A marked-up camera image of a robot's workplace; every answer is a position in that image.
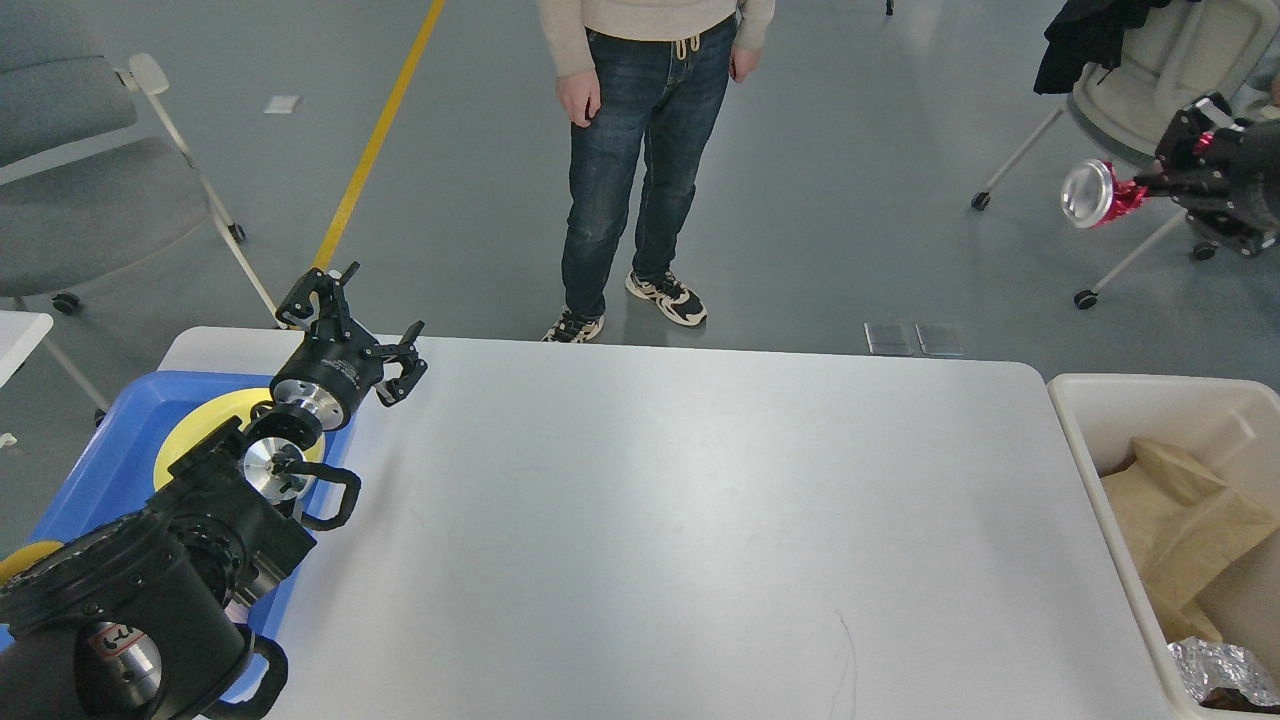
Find white office chair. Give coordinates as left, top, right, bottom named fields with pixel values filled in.
left=972, top=1, right=1277, bottom=246

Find blue plastic tray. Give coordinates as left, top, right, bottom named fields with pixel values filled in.
left=0, top=372, right=358, bottom=701

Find white side table corner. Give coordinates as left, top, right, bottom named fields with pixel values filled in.
left=0, top=310, right=52, bottom=387

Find brown paper bag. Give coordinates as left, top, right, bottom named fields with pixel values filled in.
left=1102, top=437, right=1277, bottom=596
left=1139, top=568, right=1224, bottom=643

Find foil bag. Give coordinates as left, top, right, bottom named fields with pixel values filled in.
left=1167, top=638, right=1279, bottom=715

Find teal yellow cup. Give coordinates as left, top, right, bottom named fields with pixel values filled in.
left=0, top=539, right=64, bottom=585

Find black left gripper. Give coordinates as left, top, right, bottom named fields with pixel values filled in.
left=269, top=261, right=428, bottom=430

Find white plastic bin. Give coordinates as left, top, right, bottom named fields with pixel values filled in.
left=1048, top=374, right=1279, bottom=719

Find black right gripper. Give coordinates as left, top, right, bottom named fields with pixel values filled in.
left=1134, top=94, right=1279, bottom=259

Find red snack wrapper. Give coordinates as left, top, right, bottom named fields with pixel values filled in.
left=1060, top=132, right=1216, bottom=231

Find floor socket plates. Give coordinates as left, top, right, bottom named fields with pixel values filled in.
left=864, top=322, right=966, bottom=357

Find person in beige sweater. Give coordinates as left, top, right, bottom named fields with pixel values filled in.
left=538, top=1, right=774, bottom=343

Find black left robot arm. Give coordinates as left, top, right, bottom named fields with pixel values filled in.
left=3, top=263, right=428, bottom=719

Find grey chair at left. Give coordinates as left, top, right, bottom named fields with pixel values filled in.
left=0, top=0, right=282, bottom=325

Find yellow plastic plate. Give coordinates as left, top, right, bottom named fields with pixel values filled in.
left=154, top=388, right=326, bottom=503

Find black jacket on chair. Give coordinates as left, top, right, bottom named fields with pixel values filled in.
left=1033, top=1, right=1170, bottom=95

